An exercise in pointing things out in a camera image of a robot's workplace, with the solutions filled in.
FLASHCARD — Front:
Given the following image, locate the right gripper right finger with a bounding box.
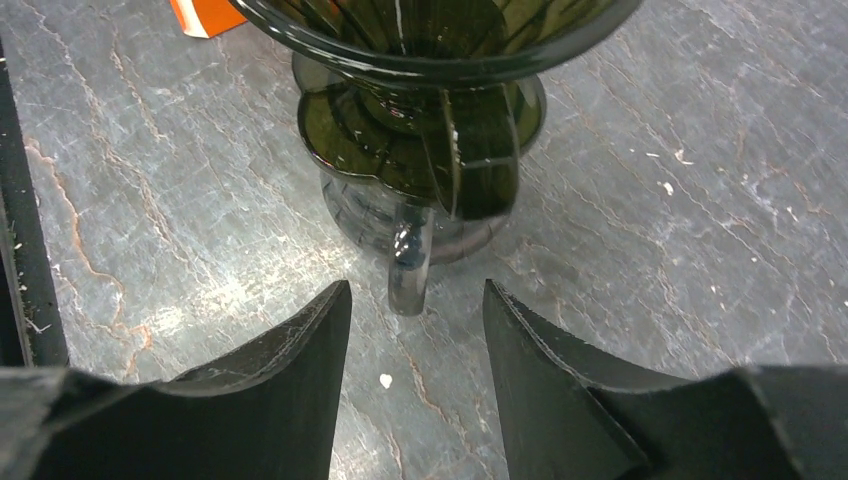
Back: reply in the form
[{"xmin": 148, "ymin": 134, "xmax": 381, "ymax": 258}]
[{"xmin": 482, "ymin": 280, "xmax": 847, "ymax": 479}]

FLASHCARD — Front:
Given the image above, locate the dark green coffee dripper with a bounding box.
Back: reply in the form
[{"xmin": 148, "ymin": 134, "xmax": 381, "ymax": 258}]
[{"xmin": 235, "ymin": 1, "xmax": 638, "ymax": 221}]

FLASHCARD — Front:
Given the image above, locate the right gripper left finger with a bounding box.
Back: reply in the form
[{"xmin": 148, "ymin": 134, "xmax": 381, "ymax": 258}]
[{"xmin": 1, "ymin": 280, "xmax": 352, "ymax": 479}]

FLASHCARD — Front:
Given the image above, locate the clear glass coffee server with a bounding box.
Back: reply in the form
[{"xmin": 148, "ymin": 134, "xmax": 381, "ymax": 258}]
[{"xmin": 320, "ymin": 172, "xmax": 509, "ymax": 316}]

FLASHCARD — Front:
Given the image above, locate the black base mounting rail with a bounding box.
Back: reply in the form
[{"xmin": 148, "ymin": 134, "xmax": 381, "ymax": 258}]
[{"xmin": 1, "ymin": 55, "xmax": 70, "ymax": 367}]

